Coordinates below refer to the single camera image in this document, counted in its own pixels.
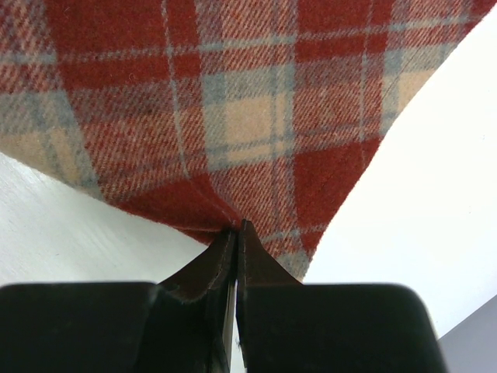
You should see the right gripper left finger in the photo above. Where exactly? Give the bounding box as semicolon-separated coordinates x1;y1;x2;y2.
1;232;235;372

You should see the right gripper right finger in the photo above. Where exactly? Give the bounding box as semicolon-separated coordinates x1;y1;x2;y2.
236;221;447;372

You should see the red plaid skirt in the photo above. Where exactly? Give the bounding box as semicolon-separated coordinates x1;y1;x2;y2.
1;1;494;279

